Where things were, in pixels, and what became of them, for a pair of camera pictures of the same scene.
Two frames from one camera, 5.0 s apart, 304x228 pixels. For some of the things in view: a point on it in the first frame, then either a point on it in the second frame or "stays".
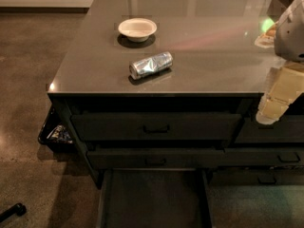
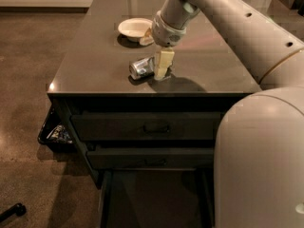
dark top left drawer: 156,126 stays
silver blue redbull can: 150,66 stays
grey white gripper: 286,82 -> 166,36
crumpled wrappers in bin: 60,135 stays
